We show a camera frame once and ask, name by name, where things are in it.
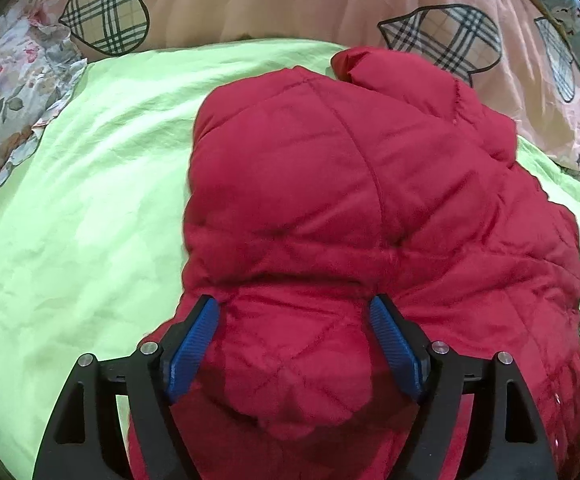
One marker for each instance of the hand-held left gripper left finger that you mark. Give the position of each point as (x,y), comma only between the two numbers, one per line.
(192,345)

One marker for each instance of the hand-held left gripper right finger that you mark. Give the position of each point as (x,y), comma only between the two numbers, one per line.
(395,345)

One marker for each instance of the red quilted jacket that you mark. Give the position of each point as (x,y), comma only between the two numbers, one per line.
(350,200)

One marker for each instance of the light green bed sheet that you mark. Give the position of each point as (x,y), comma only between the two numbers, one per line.
(94,240)

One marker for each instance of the floral ruffled pillow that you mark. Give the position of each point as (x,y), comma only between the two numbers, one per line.
(4,100)

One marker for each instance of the blue bear print pillow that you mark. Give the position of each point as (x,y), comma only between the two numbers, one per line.
(565,5)

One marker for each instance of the pink quilt with plaid hearts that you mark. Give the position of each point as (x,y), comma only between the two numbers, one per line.
(270,0)

